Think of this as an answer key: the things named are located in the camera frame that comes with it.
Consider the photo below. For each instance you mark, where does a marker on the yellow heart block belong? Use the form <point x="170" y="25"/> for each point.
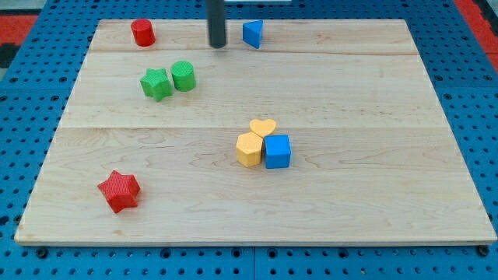
<point x="263" y="128"/>

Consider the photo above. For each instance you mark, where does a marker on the blue triangle block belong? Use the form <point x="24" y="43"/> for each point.
<point x="252" y="33"/>

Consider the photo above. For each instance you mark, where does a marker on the yellow hexagon block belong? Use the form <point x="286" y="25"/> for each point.
<point x="249" y="147"/>

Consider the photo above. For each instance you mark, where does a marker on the blue cube block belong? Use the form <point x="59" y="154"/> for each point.
<point x="277" y="151"/>

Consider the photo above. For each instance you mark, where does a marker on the light wooden board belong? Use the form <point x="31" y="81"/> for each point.
<point x="374" y="161"/>

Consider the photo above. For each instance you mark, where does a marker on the green cylinder block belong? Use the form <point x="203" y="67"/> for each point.
<point x="183" y="76"/>

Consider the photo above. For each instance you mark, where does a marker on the green star block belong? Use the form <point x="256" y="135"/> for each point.
<point x="156" y="84"/>

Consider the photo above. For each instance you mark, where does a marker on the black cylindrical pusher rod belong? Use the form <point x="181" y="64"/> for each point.
<point x="216" y="22"/>

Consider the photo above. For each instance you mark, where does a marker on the red star block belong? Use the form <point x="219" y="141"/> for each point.
<point x="120" y="191"/>

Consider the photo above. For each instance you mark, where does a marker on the red cylinder block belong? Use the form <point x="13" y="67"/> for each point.
<point x="142" y="30"/>

